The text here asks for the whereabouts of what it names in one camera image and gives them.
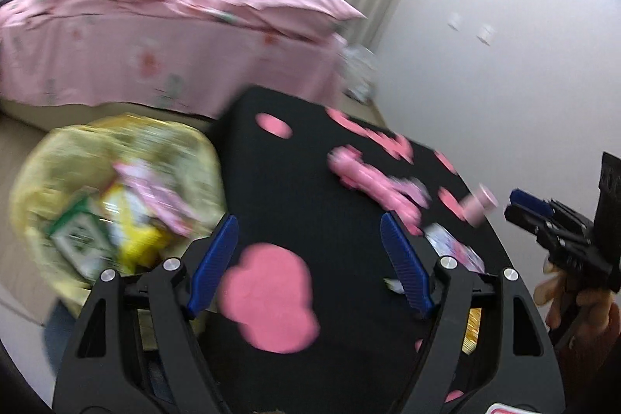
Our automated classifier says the colourful cartoon snack wrapper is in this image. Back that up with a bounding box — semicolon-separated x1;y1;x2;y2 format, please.
423;224;485;273

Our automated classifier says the yellow snack wrapper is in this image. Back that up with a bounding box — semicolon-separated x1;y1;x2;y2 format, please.
100;181;173;273

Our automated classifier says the pink snack wrapper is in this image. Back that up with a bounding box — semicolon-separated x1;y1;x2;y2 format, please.
327;146;430;236

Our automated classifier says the green white milk carton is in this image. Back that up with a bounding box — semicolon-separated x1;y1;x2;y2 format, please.
46;192;117;282

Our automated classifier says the yellow trash bag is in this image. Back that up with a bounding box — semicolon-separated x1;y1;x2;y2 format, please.
9;114;226;316

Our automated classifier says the person right hand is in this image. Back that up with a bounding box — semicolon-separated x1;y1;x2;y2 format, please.
533;259;620;344

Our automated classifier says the pink cylindrical cup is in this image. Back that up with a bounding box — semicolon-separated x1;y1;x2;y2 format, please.
459;185;498;227

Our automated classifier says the black cloth with pink hearts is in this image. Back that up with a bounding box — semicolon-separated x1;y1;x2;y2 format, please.
200;87;468;413

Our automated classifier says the bed with pink floral cover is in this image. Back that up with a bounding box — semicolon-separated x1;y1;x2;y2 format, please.
1;0;360;117

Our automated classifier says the white wall socket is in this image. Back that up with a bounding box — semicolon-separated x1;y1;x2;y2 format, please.
477;24;496;46

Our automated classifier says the white wall switch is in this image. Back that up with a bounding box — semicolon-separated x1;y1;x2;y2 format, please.
448;12;463;31

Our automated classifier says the white plastic bag by wall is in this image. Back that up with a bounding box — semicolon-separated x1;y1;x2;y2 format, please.
340;45;377;105

